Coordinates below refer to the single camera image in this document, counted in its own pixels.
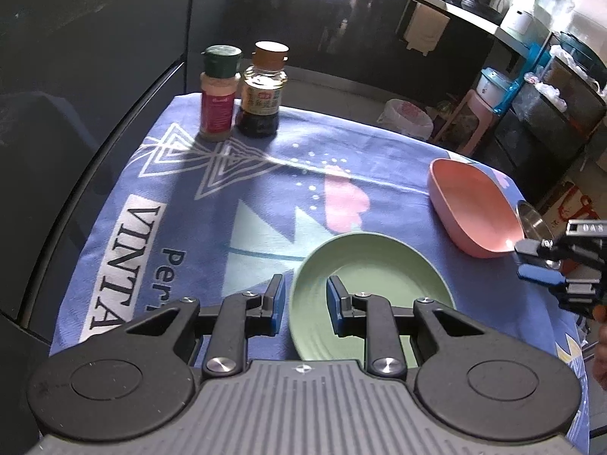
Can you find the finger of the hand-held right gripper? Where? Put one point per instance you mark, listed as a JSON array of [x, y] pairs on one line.
[[538, 274], [536, 249]]

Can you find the black basin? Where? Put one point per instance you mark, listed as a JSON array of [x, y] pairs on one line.
[[585, 52]]

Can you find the white plastic bag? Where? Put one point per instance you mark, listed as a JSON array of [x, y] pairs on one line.
[[569, 54], [552, 95]]

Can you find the red paper shopping bag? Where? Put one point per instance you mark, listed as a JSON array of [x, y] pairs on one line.
[[576, 199]]

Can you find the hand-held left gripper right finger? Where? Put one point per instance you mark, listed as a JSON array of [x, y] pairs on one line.
[[336, 305]]

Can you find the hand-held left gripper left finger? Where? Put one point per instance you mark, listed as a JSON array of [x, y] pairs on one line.
[[276, 303]]

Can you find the small blue-white rice cooker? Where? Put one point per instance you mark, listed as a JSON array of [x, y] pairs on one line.
[[493, 90]]

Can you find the green plate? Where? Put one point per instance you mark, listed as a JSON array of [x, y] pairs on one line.
[[379, 265]]

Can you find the brown-capped soy sauce bottle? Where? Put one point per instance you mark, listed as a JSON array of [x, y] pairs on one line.
[[261, 99]]

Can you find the pink plastic stool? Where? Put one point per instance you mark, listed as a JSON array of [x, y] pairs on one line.
[[469, 123]]

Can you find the blue printed tablecloth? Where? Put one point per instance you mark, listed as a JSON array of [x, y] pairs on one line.
[[189, 208]]

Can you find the pink oval dish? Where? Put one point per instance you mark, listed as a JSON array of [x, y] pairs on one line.
[[474, 199]]

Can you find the white cabinet-mounted dispenser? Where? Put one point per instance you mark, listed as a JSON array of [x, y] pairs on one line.
[[426, 28]]

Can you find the green-capped spice bottle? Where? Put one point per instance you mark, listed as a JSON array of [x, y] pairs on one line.
[[218, 99]]

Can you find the black storage shelf rack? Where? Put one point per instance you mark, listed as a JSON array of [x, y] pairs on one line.
[[545, 142]]

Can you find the trash bin with white bag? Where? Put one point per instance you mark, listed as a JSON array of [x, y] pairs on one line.
[[408, 118]]

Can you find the person's right hand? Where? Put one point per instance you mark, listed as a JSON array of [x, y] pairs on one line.
[[601, 355]]

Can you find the stainless steel bowl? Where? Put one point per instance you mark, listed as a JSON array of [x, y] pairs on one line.
[[533, 220]]

